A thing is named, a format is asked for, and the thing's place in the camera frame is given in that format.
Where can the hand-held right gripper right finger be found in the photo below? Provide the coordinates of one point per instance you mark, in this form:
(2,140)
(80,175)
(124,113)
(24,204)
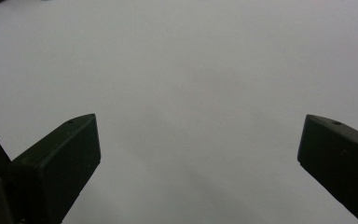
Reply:
(345,161)

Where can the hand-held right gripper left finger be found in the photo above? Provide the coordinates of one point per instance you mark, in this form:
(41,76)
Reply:
(59,161)

